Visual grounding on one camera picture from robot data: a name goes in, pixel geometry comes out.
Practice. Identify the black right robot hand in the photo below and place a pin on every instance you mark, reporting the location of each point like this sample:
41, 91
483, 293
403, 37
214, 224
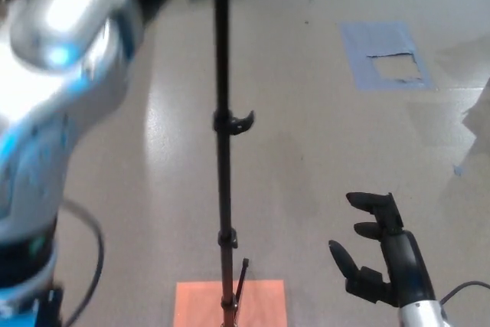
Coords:
404, 262

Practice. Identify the black extendable phone stand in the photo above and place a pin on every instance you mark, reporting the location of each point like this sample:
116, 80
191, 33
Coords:
224, 170

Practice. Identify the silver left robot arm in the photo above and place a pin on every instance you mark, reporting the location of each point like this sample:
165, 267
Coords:
57, 74

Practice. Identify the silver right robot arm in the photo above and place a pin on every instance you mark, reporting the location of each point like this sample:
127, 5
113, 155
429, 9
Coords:
421, 313

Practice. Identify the orange floor marker sheet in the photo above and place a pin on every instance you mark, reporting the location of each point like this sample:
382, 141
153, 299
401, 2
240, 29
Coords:
199, 304

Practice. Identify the torn blue floor marker sheet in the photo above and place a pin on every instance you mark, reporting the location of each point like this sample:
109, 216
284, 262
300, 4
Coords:
367, 40

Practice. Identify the small blue tape scrap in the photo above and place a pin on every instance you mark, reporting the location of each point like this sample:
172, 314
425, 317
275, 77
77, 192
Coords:
458, 170

